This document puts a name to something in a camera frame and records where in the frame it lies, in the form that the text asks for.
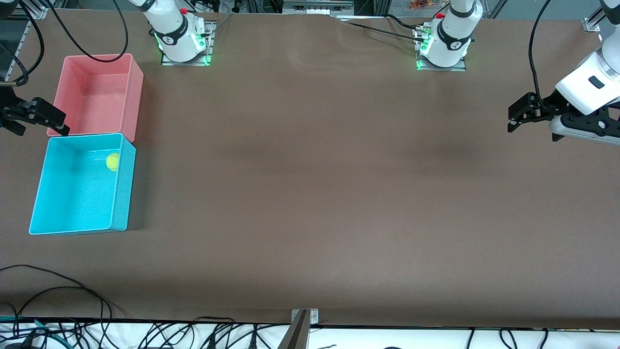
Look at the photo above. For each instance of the aluminium frame profile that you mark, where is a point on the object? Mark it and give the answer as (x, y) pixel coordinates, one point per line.
(36, 9)
(595, 22)

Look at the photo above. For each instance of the blue plastic bin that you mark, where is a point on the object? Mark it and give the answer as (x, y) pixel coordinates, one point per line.
(80, 194)

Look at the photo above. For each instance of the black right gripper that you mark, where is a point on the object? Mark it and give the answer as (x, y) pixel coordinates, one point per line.
(9, 111)

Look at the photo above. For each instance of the black power plug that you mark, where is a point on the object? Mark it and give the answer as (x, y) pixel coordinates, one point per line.
(211, 341)
(253, 340)

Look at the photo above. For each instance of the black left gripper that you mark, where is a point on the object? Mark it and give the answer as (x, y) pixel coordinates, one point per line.
(546, 106)

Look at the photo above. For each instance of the grey metal rail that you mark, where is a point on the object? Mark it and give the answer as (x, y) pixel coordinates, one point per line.
(317, 6)

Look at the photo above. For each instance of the orange items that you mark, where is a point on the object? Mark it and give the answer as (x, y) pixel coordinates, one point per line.
(421, 4)

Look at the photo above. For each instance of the pink plastic bin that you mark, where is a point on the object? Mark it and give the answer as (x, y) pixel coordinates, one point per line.
(99, 94)

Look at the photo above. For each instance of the grey metal bar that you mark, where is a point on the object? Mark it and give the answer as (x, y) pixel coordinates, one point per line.
(296, 334)

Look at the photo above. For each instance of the yellow tennis ball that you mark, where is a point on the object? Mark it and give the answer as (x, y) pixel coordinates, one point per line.
(113, 162)

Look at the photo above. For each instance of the metal table bracket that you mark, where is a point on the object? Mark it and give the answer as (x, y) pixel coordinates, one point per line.
(314, 316)

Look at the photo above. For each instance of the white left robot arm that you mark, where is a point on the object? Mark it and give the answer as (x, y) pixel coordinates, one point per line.
(586, 87)

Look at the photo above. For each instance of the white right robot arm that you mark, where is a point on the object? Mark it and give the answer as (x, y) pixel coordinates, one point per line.
(174, 34)

